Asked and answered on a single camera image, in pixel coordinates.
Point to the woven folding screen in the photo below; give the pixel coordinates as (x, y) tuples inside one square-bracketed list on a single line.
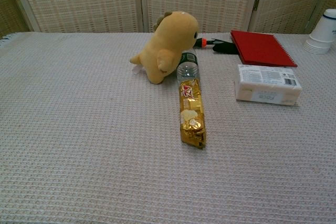
[(78, 1)]

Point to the white woven tablecloth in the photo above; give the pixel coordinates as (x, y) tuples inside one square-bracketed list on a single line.
[(92, 142)]

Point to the gold foil snack package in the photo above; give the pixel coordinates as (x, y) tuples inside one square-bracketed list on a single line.
[(191, 113)]

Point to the clear plastic water bottle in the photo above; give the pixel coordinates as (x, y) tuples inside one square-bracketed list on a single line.
[(187, 69)]

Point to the brass screen hinge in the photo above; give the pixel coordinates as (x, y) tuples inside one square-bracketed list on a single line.
[(257, 4)]

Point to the red spiral notebook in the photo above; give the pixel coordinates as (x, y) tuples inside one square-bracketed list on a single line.
[(260, 48)]

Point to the yellow plush dinosaur toy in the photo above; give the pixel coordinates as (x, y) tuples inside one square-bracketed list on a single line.
[(162, 43)]

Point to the stack of white paper cups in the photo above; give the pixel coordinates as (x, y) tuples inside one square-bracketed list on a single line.
[(321, 35)]

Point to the white tissue pack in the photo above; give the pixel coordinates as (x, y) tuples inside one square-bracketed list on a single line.
[(265, 85)]

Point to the black trowel with orange collar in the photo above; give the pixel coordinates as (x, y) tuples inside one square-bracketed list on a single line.
[(225, 47)]

